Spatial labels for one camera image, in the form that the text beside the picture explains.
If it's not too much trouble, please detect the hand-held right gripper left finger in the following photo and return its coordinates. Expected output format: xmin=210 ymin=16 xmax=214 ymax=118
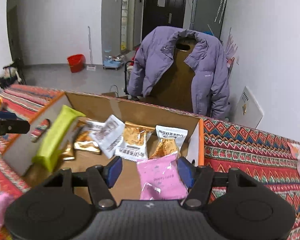
xmin=29 ymin=156 xmax=123 ymax=211

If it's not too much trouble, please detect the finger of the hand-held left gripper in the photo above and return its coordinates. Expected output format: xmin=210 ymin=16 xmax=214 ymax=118
xmin=0 ymin=109 xmax=17 ymax=121
xmin=4 ymin=119 xmax=31 ymax=134

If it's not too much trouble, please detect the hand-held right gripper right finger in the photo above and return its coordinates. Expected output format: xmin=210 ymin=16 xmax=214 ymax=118
xmin=177 ymin=156 xmax=268 ymax=210

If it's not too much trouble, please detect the pink snack packet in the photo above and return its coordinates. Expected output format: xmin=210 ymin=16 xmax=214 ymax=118
xmin=0 ymin=192 xmax=14 ymax=232
xmin=136 ymin=154 xmax=189 ymax=201

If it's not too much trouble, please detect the pile of mixed snack packets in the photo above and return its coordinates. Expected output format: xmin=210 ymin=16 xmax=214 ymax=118
xmin=61 ymin=114 xmax=189 ymax=162

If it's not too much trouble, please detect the long green snack bar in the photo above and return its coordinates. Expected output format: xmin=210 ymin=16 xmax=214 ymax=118
xmin=31 ymin=105 xmax=87 ymax=172

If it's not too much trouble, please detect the red printed cardboard box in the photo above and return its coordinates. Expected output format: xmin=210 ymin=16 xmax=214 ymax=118
xmin=1 ymin=91 xmax=205 ymax=205

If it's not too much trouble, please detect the red plastic bucket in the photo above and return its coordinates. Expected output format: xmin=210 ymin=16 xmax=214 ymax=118
xmin=67 ymin=54 xmax=86 ymax=74

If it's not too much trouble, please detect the white panel board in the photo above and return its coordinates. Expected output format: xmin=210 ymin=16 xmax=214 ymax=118
xmin=234 ymin=86 xmax=264 ymax=129

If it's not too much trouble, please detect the brown wooden chair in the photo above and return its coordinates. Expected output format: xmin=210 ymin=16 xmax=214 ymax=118
xmin=150 ymin=36 xmax=198 ymax=113

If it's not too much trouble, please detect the black trolley cart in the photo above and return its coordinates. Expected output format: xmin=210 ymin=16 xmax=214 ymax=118
xmin=124 ymin=60 xmax=141 ymax=98

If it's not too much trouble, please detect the blue pet feeding station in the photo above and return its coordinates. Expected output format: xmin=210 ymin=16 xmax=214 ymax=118
xmin=102 ymin=50 xmax=127 ymax=70

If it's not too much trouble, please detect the purple puffer jacket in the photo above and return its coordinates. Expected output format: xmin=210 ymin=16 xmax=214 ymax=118
xmin=127 ymin=26 xmax=231 ymax=119

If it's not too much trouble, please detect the pale pink wrapper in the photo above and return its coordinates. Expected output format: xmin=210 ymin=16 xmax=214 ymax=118
xmin=287 ymin=142 xmax=300 ymax=161

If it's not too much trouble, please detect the red shopping bag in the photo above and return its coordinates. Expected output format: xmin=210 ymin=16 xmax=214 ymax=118
xmin=131 ymin=46 xmax=141 ymax=67

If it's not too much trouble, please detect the black entrance door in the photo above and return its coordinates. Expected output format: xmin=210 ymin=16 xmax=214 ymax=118
xmin=142 ymin=0 xmax=188 ymax=42

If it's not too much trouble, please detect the glass sliding door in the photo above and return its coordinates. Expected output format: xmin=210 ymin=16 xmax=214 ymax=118
xmin=120 ymin=0 xmax=131 ymax=52

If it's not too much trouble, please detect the grey refrigerator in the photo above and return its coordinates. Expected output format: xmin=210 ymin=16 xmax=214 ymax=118
xmin=189 ymin=0 xmax=230 ymax=39

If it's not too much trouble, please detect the white folded umbrella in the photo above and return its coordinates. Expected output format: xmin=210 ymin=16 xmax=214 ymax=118
xmin=214 ymin=0 xmax=228 ymax=23

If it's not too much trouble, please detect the pink wall decoration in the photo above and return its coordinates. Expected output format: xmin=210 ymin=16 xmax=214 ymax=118
xmin=226 ymin=29 xmax=239 ymax=68

